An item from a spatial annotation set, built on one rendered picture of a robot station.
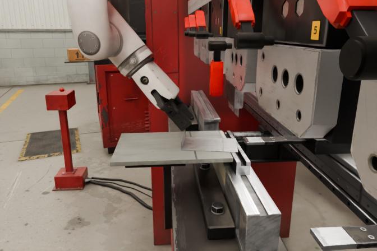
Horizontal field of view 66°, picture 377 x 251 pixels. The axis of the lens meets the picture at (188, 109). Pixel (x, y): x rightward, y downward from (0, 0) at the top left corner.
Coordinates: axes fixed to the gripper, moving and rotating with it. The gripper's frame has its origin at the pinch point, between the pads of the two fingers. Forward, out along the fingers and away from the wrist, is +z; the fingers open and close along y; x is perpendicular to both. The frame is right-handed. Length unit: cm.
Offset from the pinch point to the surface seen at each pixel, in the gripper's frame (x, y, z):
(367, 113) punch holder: -22, -49, -2
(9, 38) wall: 348, 568, -293
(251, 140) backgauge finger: -8.6, 2.0, 15.2
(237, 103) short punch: -12.3, -3.2, 4.5
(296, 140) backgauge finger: -17.2, 3.1, 22.4
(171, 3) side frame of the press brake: -9, 84, -35
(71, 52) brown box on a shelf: 95, 191, -79
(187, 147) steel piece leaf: 3.3, -2.7, 5.6
